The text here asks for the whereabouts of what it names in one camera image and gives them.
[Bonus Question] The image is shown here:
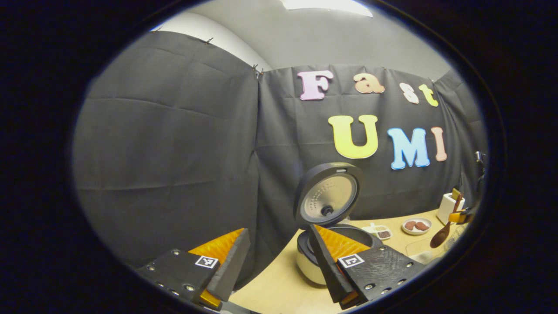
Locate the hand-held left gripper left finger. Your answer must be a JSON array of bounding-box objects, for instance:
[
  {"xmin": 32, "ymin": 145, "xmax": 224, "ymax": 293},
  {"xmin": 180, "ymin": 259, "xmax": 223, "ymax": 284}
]
[{"xmin": 136, "ymin": 228, "xmax": 251, "ymax": 311}]

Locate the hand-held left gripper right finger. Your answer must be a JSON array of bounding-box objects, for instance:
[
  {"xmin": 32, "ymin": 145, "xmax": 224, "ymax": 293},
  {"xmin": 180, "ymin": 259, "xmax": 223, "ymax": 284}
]
[{"xmin": 309, "ymin": 224, "xmax": 425, "ymax": 310}]

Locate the brown wooden spoon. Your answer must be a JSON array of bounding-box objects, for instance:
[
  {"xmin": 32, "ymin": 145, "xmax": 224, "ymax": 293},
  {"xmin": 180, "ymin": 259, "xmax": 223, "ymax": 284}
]
[{"xmin": 430, "ymin": 193, "xmax": 463, "ymax": 249}]

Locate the black silver rice cooker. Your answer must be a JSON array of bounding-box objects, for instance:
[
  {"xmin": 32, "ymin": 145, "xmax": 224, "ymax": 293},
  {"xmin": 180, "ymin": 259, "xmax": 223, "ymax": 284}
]
[{"xmin": 294, "ymin": 162, "xmax": 383, "ymax": 286}]

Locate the white toaster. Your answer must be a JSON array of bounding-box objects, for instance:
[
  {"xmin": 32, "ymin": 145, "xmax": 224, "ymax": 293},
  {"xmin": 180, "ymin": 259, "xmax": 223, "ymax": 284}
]
[{"xmin": 437, "ymin": 192, "xmax": 465, "ymax": 225}]

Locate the round white plate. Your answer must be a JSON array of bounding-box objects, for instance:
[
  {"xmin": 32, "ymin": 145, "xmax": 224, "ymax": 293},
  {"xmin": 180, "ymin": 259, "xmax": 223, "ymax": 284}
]
[{"xmin": 401, "ymin": 218, "xmax": 432, "ymax": 236}]

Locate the clear glass tray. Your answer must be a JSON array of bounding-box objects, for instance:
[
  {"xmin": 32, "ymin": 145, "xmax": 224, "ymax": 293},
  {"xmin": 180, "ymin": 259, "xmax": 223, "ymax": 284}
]
[{"xmin": 405, "ymin": 238, "xmax": 458, "ymax": 262}]

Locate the white divided bean dish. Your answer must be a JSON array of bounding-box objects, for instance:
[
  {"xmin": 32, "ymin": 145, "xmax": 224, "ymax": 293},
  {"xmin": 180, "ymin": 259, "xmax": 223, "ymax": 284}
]
[{"xmin": 363, "ymin": 222, "xmax": 392, "ymax": 240}]

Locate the large ceiling light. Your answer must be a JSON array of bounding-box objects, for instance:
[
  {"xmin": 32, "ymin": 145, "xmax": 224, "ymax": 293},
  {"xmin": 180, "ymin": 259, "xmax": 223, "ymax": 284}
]
[{"xmin": 281, "ymin": 0, "xmax": 373, "ymax": 17}]

